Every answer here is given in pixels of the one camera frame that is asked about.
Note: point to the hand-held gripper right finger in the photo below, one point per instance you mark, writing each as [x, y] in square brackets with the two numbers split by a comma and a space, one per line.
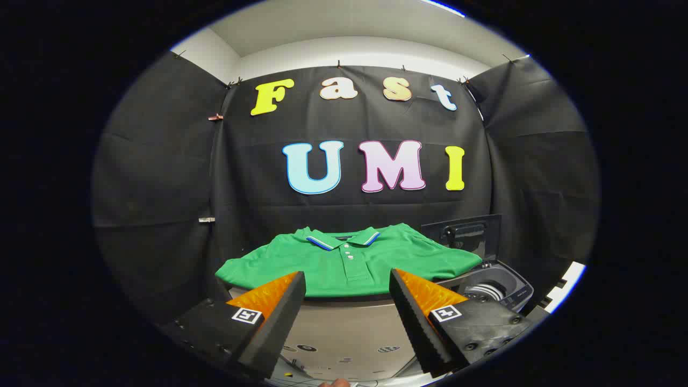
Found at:
[416, 317]

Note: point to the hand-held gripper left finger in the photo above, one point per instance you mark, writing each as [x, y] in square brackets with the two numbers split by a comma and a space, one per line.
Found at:
[279, 317]

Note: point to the green polo shirt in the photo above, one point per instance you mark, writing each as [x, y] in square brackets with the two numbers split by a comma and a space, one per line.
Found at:
[322, 269]

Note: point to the grey washing machine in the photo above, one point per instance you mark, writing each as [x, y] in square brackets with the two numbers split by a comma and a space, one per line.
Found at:
[508, 282]

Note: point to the black backdrop cloth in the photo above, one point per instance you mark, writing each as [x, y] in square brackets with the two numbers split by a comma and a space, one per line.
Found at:
[258, 177]

